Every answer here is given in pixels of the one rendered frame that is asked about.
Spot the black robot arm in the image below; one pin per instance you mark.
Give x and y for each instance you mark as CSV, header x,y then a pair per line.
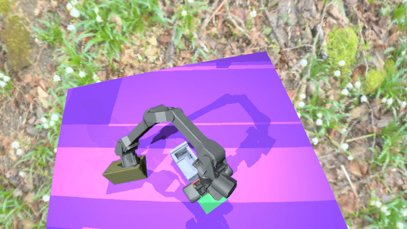
x,y
209,152

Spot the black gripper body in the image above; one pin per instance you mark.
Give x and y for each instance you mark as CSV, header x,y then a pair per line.
x,y
192,193

